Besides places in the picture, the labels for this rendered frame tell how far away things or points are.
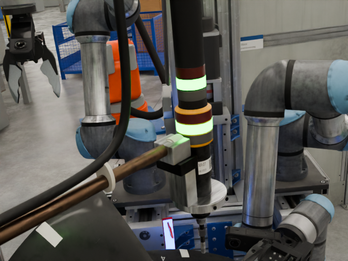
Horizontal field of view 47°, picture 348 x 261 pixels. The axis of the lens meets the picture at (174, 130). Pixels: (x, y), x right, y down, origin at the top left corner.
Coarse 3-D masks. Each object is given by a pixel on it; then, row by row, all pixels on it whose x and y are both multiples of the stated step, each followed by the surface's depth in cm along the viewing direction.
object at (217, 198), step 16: (160, 144) 44; (176, 144) 44; (160, 160) 45; (176, 160) 44; (192, 160) 45; (176, 176) 47; (192, 176) 47; (176, 192) 48; (192, 192) 47; (224, 192) 50; (192, 208) 48; (208, 208) 48
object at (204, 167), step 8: (208, 144) 47; (192, 152) 47; (200, 152) 47; (208, 152) 48; (200, 160) 47; (208, 160) 48; (200, 168) 48; (208, 168) 48; (200, 176) 48; (208, 176) 49; (200, 184) 49; (208, 184) 49; (200, 192) 49; (208, 192) 50; (200, 216) 51
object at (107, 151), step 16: (128, 48) 37; (128, 64) 38; (128, 80) 38; (128, 96) 38; (128, 112) 39; (112, 144) 38; (96, 160) 38; (80, 176) 36; (112, 176) 38; (48, 192) 34; (64, 192) 35; (16, 208) 32; (32, 208) 33; (0, 224) 31
